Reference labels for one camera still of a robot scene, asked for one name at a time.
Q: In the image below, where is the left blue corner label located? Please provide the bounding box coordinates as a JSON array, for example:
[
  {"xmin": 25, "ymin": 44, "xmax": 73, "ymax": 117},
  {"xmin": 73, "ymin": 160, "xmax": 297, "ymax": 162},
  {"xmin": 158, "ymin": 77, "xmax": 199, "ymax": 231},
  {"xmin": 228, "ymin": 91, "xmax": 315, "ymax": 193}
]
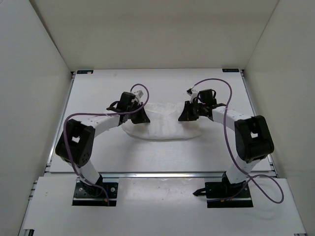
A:
[{"xmin": 76, "ymin": 70, "xmax": 94, "ymax": 74}]

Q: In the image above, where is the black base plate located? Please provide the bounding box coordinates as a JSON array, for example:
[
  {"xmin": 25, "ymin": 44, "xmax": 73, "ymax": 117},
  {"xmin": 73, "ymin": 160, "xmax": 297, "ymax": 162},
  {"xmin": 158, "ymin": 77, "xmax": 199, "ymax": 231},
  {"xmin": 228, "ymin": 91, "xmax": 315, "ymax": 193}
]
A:
[
  {"xmin": 193, "ymin": 173, "xmax": 253, "ymax": 208},
  {"xmin": 72, "ymin": 179, "xmax": 119, "ymax": 207}
]

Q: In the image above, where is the right blue corner label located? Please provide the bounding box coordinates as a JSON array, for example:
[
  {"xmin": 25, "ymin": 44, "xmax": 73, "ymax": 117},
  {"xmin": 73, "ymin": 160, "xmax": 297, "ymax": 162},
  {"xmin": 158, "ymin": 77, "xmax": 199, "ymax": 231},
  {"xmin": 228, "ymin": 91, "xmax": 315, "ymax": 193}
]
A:
[{"xmin": 222, "ymin": 68, "xmax": 239, "ymax": 73}]

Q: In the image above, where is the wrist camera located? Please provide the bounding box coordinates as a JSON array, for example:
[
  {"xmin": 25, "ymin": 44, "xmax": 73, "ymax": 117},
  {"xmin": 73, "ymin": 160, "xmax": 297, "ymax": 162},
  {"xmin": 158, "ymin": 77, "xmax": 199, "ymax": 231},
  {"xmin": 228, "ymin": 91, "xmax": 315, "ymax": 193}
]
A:
[
  {"xmin": 133, "ymin": 90, "xmax": 143, "ymax": 103},
  {"xmin": 187, "ymin": 87, "xmax": 198, "ymax": 100}
]

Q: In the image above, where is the blue corner label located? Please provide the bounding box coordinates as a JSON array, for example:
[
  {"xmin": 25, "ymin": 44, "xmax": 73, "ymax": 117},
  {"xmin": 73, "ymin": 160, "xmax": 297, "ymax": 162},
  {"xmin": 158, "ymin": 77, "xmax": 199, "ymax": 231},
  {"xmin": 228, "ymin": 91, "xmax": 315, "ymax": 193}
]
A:
[
  {"xmin": 222, "ymin": 68, "xmax": 239, "ymax": 73},
  {"xmin": 76, "ymin": 70, "xmax": 94, "ymax": 74}
]

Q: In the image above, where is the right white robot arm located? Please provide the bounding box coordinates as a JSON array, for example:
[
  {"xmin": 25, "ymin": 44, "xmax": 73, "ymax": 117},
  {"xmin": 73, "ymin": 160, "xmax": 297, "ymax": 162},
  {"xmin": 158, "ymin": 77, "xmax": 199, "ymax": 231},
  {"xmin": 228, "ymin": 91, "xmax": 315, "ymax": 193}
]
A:
[{"xmin": 178, "ymin": 88, "xmax": 274, "ymax": 197}]

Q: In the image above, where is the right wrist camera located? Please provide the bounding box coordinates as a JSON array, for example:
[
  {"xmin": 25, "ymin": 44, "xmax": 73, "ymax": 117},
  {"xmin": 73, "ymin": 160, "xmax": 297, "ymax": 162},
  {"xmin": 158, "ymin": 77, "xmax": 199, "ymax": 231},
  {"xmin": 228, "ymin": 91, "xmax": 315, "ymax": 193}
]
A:
[{"xmin": 187, "ymin": 87, "xmax": 198, "ymax": 100}]

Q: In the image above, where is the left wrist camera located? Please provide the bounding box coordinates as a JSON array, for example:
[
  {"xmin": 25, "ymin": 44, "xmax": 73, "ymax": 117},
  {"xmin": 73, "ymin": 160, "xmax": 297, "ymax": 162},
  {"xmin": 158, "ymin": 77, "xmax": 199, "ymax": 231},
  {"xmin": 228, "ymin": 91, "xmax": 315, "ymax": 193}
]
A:
[{"xmin": 133, "ymin": 90, "xmax": 143, "ymax": 103}]

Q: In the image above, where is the white pleated skirt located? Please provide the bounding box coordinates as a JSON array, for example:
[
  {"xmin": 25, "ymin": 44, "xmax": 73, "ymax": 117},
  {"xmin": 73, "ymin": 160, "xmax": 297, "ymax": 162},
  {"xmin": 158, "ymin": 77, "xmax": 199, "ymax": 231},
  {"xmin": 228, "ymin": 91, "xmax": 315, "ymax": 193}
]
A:
[{"xmin": 121, "ymin": 103, "xmax": 202, "ymax": 141}]

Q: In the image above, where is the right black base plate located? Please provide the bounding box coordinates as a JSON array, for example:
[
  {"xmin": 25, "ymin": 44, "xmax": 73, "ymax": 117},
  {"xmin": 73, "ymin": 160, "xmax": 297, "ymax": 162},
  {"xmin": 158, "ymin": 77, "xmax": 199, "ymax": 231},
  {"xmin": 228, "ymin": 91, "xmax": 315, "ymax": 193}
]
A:
[{"xmin": 193, "ymin": 173, "xmax": 253, "ymax": 208}]

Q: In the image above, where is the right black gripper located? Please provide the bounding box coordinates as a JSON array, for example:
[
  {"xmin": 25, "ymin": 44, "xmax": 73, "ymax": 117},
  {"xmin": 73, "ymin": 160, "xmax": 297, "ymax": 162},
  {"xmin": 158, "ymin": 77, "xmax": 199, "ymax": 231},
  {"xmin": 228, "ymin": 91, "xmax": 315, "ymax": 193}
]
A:
[{"xmin": 178, "ymin": 101, "xmax": 206, "ymax": 121}]

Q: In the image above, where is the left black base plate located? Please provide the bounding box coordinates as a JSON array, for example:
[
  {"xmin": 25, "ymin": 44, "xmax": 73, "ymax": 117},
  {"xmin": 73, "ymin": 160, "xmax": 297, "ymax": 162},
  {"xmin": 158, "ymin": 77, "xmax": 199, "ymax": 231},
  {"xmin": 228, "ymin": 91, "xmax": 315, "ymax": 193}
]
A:
[{"xmin": 72, "ymin": 179, "xmax": 119, "ymax": 207}]

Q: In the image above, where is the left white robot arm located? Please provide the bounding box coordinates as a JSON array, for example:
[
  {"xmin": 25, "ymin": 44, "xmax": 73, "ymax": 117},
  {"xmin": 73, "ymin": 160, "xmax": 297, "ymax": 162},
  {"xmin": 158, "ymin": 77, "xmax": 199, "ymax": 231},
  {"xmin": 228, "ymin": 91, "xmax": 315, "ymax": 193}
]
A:
[{"xmin": 55, "ymin": 90, "xmax": 150, "ymax": 196}]

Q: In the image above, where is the aluminium front rail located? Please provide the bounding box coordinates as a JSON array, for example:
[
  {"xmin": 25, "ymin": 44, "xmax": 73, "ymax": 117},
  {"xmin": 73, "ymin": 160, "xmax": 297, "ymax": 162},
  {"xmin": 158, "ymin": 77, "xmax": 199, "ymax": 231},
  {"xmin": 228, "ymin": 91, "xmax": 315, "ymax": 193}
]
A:
[{"xmin": 101, "ymin": 172, "xmax": 223, "ymax": 178}]

